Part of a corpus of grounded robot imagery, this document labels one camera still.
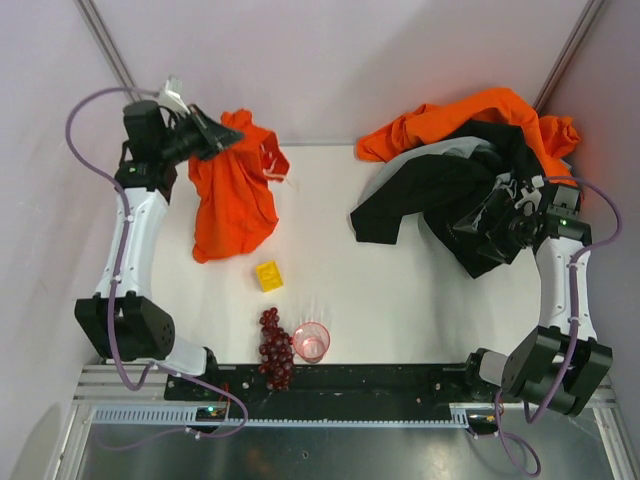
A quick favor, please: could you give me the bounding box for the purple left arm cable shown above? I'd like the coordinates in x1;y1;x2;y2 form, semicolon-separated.
65;86;250;451

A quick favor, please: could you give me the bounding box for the small orange drawstring cloth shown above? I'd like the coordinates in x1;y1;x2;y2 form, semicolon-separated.
188;109;290;263

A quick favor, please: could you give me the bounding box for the corner metal post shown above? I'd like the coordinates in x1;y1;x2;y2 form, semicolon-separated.
533;0;609;113
74;0;136;88

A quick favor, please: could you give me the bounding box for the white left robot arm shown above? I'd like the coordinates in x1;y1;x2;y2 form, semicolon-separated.
74;94;244;376

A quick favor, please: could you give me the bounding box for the yellow toy block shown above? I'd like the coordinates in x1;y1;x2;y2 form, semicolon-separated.
255;261;284;293

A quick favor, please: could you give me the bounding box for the black cloth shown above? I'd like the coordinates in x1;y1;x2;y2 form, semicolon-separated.
350;120;543;278

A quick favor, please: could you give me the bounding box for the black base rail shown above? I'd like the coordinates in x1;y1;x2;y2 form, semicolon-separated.
164;361;521;422

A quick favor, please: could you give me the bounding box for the left corner metal post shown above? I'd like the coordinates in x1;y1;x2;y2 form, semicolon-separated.
74;0;136;88

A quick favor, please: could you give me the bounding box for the white slotted cable duct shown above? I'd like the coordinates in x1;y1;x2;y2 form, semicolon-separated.
88;402;501;431

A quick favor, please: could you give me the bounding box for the pink transparent plastic cup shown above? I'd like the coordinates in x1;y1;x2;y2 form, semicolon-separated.
292;322;331;364

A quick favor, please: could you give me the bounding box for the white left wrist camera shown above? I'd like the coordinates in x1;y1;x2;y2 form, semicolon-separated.
157;76;190;115

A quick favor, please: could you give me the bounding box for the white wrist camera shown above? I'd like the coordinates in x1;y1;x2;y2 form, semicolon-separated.
157;76;190;115
514;175;545;212

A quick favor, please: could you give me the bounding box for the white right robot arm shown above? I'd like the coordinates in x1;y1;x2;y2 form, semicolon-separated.
455;177;613;420

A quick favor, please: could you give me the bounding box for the red plastic grape bunch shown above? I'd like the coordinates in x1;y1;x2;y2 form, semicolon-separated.
258;307;294;391

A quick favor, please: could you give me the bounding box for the right corner metal post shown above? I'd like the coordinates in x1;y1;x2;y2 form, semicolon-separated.
533;0;609;113

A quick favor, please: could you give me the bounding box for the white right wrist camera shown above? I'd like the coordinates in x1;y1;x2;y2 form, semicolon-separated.
514;175;545;212

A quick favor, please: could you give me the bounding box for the grey cloth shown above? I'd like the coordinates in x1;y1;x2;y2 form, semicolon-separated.
357;136;516;214

